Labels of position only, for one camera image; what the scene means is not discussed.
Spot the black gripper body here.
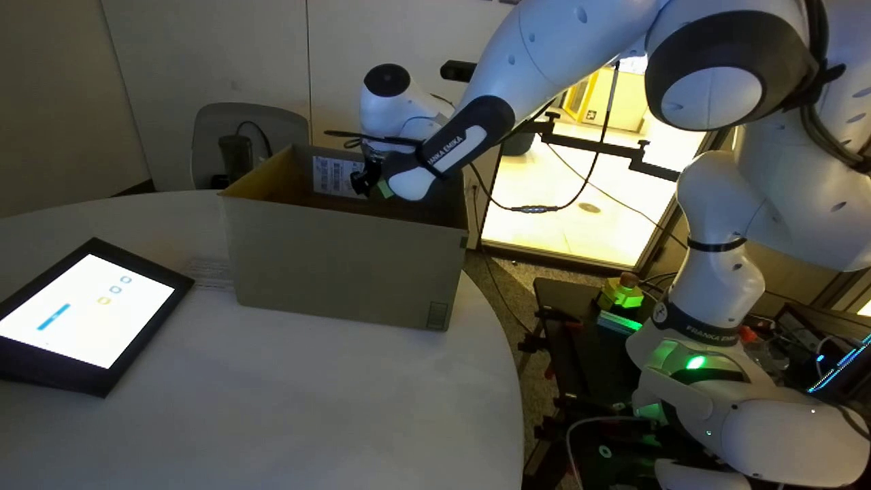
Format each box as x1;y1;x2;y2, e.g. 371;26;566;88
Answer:
348;157;392;203

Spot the brown cardboard box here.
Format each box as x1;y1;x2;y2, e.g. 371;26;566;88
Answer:
219;143;472;335

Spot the grey rounded chair back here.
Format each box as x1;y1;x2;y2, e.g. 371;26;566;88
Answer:
192;101;310;193

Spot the pale lit side desk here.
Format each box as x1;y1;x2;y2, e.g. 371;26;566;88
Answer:
476;67;712;274

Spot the black equipment stand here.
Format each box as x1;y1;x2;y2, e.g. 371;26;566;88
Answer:
520;276;659;490

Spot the green-lit electronic device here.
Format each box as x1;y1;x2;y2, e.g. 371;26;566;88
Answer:
593;278;648;339

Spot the black tablet with lit screen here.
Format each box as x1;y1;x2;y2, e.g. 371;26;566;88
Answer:
0;238;196;402

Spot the small lit screen device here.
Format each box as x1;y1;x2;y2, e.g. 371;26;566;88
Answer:
804;331;871;397

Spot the black adapter with cable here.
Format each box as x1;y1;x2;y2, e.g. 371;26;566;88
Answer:
215;121;276;184

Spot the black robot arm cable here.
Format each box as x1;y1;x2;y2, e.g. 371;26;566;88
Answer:
467;52;630;219

